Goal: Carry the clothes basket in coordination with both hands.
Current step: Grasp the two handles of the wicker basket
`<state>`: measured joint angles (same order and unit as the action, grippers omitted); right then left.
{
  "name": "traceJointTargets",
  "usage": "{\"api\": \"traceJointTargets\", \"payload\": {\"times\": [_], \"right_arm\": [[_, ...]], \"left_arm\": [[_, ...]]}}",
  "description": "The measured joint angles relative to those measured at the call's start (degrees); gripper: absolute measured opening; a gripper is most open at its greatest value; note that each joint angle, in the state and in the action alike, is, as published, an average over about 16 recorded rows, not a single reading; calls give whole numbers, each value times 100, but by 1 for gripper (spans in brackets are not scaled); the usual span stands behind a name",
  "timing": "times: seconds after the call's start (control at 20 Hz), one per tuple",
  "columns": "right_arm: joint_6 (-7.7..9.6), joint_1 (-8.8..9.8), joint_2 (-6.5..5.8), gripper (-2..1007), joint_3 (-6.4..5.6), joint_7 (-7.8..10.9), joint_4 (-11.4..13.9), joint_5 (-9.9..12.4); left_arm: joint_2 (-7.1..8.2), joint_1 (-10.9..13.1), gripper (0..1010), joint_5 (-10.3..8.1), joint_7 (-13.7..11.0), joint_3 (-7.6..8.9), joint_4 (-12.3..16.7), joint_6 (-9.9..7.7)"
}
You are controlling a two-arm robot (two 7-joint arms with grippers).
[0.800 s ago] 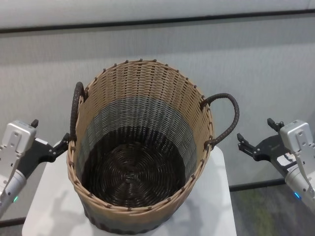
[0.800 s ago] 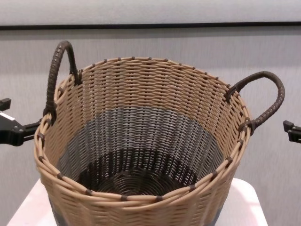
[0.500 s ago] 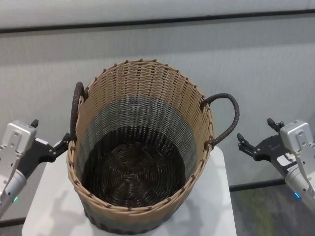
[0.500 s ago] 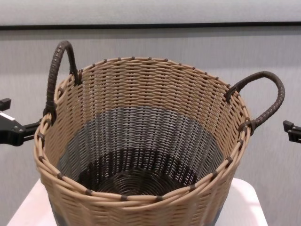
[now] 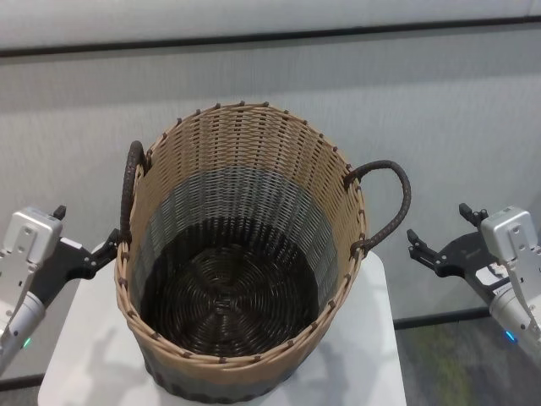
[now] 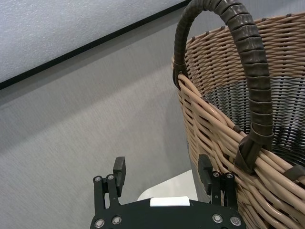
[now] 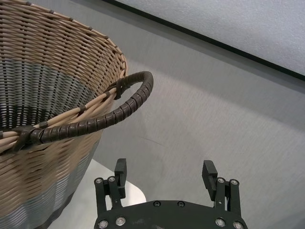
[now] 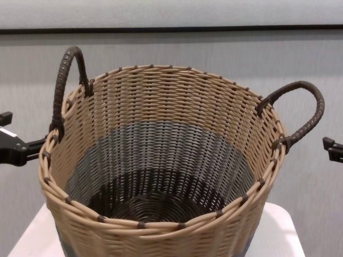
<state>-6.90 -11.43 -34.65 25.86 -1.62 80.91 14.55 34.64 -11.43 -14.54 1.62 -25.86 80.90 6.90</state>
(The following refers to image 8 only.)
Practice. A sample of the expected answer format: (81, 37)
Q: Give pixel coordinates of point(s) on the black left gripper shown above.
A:
(10, 150)

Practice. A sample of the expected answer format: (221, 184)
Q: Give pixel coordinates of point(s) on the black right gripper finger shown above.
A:
(337, 150)

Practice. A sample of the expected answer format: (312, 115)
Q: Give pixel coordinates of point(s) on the woven tan grey laundry basket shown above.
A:
(171, 107)

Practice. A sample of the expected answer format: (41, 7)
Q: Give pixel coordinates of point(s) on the white square pedestal table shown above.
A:
(26, 235)

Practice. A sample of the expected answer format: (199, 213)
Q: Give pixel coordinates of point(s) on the black whiteboard tray rail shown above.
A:
(171, 29)

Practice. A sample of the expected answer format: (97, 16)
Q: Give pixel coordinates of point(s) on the white wall whiteboard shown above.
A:
(171, 12)

